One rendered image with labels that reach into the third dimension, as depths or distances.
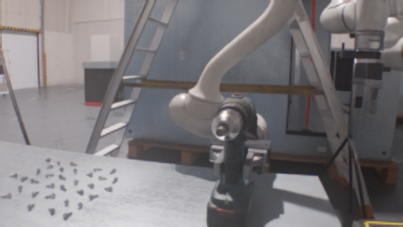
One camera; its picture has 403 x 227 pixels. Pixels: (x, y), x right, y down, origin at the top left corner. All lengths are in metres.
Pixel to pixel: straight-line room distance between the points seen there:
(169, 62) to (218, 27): 0.57
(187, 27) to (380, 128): 1.95
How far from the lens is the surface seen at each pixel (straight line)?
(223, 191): 0.51
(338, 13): 1.02
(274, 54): 2.48
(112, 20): 13.25
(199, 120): 0.76
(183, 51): 2.63
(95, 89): 6.38
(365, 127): 2.65
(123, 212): 0.58
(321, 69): 1.79
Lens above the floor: 0.94
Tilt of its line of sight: 10 degrees down
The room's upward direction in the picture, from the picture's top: 1 degrees clockwise
